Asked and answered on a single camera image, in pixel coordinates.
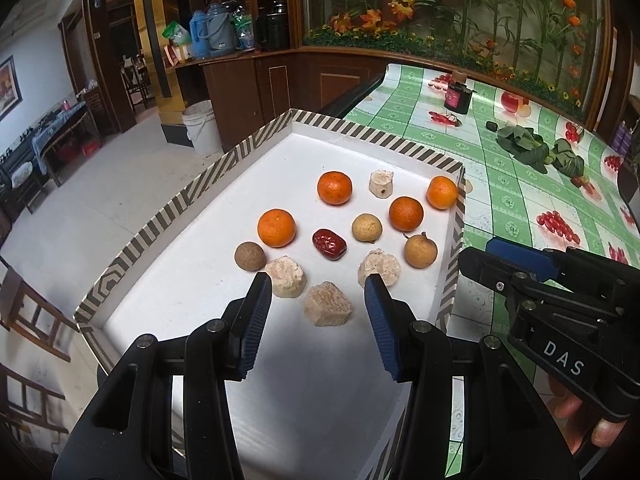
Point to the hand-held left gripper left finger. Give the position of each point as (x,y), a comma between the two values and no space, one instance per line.
(255,325)

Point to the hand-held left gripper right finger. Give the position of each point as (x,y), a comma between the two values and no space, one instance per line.
(382,325)

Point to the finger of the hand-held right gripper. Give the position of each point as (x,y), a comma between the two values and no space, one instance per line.
(525,259)
(487,272)

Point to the beige food chunk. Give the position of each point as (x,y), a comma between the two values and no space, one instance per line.
(381,183)
(285,276)
(327,304)
(385,265)

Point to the brown longan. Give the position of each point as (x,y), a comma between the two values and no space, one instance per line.
(367,226)
(250,256)
(420,250)

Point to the orange mandarin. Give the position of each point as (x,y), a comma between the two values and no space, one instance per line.
(276,228)
(441,192)
(334,188)
(406,213)

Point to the red date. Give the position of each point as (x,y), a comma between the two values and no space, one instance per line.
(329,244)

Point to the white tray with striped rim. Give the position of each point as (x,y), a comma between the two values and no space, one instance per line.
(295,160)

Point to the person's right hand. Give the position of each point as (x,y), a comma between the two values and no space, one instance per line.
(605,432)

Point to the green printed tablecloth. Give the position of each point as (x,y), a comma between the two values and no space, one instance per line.
(500,200)

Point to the green leafy vegetable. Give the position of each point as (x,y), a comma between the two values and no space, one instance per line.
(520,145)
(567,160)

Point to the small black object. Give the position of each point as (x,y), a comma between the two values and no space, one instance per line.
(491,125)

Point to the purple container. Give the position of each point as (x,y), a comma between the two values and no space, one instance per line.
(621,137)

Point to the dark red jar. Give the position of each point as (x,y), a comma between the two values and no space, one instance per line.
(459,97)

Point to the white plastic bucket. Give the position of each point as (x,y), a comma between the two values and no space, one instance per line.
(202,127)

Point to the brown wooden cabinet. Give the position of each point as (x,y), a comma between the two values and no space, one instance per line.
(240,95)

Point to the artificial flower display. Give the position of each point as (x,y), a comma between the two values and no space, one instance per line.
(475,10)

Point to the dark wooden dining chair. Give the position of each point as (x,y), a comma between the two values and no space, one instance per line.
(135,80)

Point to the table with blue cloth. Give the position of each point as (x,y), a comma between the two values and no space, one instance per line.
(65,125)

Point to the dark bench with cushion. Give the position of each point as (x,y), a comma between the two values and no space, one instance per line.
(20,175)

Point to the red and white box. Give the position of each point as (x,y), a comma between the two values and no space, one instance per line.
(177,54)

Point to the grey-blue thermos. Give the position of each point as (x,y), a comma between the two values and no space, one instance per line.
(222,32)

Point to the blue thermos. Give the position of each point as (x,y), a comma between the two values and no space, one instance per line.
(200,35)

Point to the clear plastic bottle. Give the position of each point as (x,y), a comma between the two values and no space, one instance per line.
(245,30)

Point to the black kettle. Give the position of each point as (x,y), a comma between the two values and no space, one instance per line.
(275,27)

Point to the green and white bag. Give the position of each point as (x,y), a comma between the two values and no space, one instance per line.
(176,32)

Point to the framed wall painting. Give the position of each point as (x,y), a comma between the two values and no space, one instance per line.
(9,87)

